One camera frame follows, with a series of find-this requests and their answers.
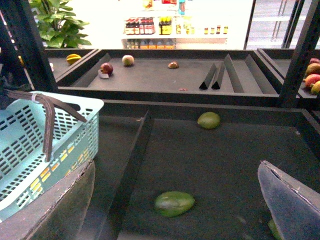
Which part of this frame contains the green potted plant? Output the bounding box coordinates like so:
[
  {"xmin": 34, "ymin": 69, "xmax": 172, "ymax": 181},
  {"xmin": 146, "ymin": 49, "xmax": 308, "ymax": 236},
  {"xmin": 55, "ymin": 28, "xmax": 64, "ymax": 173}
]
[{"xmin": 29, "ymin": 0, "xmax": 92, "ymax": 49}]

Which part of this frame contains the white cable tie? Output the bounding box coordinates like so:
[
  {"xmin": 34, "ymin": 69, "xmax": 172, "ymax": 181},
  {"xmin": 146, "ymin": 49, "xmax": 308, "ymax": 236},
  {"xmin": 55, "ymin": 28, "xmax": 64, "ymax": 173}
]
[{"xmin": 31, "ymin": 93, "xmax": 40, "ymax": 104}]

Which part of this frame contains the yellow starfruit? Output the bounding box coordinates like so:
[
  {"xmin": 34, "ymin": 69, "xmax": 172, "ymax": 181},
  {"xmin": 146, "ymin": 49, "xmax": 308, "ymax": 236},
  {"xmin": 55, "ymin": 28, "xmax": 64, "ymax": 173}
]
[{"xmin": 66, "ymin": 53, "xmax": 82, "ymax": 65}]

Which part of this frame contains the green mango near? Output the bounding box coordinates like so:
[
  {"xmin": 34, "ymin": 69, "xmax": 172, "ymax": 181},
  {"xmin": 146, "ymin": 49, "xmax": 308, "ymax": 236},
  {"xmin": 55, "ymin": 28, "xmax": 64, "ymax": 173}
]
[{"xmin": 154, "ymin": 191, "xmax": 195, "ymax": 218}]

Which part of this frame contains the pile of red mangoes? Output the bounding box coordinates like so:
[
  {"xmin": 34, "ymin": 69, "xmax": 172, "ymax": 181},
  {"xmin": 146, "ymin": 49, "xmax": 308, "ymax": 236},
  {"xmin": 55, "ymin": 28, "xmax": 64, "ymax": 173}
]
[{"xmin": 303, "ymin": 58, "xmax": 320, "ymax": 90}]

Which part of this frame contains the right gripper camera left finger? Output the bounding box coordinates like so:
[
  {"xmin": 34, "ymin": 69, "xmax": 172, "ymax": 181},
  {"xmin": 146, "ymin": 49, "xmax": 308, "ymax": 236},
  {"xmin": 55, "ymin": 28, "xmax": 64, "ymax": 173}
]
[{"xmin": 0, "ymin": 160, "xmax": 96, "ymax": 240}]

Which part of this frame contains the pale green round fruit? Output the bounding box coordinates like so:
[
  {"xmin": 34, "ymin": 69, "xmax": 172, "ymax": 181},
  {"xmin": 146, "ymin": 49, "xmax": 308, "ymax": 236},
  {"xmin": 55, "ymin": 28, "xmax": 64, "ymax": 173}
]
[{"xmin": 122, "ymin": 55, "xmax": 135, "ymax": 67}]

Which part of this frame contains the green mango far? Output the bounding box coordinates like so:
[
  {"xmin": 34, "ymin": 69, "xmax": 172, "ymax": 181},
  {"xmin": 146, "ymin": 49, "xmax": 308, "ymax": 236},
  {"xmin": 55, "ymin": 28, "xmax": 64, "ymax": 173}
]
[{"xmin": 197, "ymin": 111, "xmax": 221, "ymax": 130}]

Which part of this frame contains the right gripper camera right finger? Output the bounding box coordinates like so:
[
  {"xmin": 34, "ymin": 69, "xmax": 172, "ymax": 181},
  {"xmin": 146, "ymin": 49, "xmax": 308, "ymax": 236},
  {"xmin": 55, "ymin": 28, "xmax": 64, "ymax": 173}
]
[{"xmin": 257, "ymin": 160, "xmax": 320, "ymax": 240}]

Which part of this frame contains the black shelf post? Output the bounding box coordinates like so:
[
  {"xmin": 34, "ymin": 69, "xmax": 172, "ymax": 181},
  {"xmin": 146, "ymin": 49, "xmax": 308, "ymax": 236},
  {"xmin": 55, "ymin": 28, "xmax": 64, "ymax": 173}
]
[{"xmin": 277, "ymin": 0, "xmax": 320, "ymax": 108}]

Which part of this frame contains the dark red fruit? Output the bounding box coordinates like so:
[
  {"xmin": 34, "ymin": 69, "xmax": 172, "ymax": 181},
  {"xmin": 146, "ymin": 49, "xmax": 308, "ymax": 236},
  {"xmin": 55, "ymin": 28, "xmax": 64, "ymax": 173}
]
[{"xmin": 100, "ymin": 62, "xmax": 114, "ymax": 75}]

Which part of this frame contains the black upper display tray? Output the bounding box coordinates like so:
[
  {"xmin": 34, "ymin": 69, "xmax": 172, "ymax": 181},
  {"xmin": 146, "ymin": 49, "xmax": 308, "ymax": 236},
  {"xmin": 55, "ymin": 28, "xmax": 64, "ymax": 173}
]
[{"xmin": 57, "ymin": 49, "xmax": 282, "ymax": 107}]

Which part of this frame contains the green mango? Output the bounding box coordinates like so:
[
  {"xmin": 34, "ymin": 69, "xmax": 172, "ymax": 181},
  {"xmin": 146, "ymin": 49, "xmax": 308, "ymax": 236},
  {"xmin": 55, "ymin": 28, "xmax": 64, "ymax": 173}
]
[
  {"xmin": 154, "ymin": 191, "xmax": 195, "ymax": 218},
  {"xmin": 197, "ymin": 111, "xmax": 221, "ymax": 130}
]

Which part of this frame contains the black tray divider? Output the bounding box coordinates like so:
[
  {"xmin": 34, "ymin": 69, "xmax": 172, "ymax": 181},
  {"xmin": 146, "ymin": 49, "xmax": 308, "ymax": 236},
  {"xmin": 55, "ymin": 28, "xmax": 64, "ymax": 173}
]
[{"xmin": 97, "ymin": 111, "xmax": 154, "ymax": 240}]

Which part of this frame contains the light blue plastic basket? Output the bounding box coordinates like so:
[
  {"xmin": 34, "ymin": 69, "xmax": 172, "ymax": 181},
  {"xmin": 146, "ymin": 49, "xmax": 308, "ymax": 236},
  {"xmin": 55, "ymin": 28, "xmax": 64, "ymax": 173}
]
[{"xmin": 0, "ymin": 91, "xmax": 104, "ymax": 221}]

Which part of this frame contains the black long divider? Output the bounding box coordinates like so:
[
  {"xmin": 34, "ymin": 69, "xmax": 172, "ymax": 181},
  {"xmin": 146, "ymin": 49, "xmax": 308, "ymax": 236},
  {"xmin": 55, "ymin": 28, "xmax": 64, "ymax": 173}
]
[{"xmin": 223, "ymin": 53, "xmax": 244, "ymax": 93}]

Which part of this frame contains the brown halved fruit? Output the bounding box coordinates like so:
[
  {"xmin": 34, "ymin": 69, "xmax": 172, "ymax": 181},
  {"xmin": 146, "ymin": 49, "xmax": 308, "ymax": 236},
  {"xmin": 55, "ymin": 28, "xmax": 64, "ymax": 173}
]
[{"xmin": 168, "ymin": 61, "xmax": 180, "ymax": 70}]

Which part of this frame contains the brown basket handle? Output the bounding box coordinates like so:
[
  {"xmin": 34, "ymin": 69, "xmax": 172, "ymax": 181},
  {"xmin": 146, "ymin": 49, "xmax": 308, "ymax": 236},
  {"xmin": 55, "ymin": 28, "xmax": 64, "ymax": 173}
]
[
  {"xmin": 38, "ymin": 94, "xmax": 87, "ymax": 123},
  {"xmin": 4, "ymin": 90, "xmax": 55, "ymax": 162}
]

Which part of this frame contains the white product shelf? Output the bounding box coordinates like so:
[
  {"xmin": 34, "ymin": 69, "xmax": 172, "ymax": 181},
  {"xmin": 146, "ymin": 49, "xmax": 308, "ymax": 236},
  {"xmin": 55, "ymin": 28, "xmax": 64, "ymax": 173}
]
[{"xmin": 121, "ymin": 0, "xmax": 229, "ymax": 50}]

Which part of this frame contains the black triangular divider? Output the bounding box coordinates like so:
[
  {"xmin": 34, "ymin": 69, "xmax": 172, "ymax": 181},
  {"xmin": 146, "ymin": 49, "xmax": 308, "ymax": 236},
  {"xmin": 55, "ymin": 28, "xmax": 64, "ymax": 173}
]
[
  {"xmin": 199, "ymin": 63, "xmax": 217, "ymax": 90},
  {"xmin": 211, "ymin": 62, "xmax": 225, "ymax": 90}
]

